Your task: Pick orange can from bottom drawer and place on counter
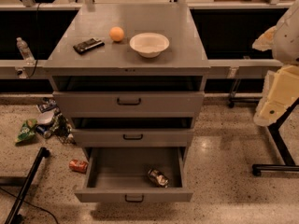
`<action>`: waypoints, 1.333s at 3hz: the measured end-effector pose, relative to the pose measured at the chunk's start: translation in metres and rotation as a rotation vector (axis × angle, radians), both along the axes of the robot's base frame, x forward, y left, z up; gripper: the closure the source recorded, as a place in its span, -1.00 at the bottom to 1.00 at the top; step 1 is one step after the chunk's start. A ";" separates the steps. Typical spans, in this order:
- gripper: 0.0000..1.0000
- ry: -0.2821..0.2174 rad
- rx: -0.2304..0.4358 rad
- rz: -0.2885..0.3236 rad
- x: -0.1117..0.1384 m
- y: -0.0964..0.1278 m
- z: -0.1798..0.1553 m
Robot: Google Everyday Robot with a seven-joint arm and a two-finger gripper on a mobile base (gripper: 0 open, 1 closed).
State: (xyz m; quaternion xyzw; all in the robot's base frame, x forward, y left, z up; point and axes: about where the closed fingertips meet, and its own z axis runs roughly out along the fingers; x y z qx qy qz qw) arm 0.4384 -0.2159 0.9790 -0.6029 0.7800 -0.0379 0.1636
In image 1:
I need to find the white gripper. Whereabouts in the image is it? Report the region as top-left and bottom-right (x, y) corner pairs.
(252, 26), (299, 126)

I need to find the orange soda can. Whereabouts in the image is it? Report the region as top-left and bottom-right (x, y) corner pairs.
(148, 169), (169, 188)

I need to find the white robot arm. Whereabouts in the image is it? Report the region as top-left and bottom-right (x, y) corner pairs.
(252, 0), (299, 126)

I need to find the grey metal drawer cabinet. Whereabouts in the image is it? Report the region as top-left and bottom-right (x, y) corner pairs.
(42, 2), (211, 161)

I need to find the grey top drawer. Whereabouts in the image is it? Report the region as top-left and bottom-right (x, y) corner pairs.
(53, 91), (204, 113)

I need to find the grey middle drawer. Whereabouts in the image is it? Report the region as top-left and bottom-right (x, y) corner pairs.
(72, 129), (193, 147)

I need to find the grey open bottom drawer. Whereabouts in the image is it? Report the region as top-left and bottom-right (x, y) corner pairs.
(75, 147), (192, 203)

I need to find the red can on floor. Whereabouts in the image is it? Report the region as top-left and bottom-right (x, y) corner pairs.
(69, 160), (88, 174)

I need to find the white bowl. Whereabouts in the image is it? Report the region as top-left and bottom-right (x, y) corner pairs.
(129, 33), (170, 58)

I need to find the black wheeled stand base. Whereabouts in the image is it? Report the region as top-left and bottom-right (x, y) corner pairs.
(252, 98), (299, 176)

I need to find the orange fruit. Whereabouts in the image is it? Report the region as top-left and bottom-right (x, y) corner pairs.
(109, 27), (124, 42)

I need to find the dark snack bar packet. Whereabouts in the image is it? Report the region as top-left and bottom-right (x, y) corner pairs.
(73, 38), (105, 54)

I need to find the pile of floor clutter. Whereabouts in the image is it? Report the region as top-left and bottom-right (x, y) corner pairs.
(36, 97), (75, 144)

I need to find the clear plastic water bottle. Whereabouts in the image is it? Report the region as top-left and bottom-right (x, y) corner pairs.
(17, 37), (36, 65)

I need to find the green chip bag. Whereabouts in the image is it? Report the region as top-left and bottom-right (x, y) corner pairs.
(15, 119), (37, 144)

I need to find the black cable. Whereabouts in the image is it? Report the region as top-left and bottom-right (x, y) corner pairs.
(0, 187), (60, 224)

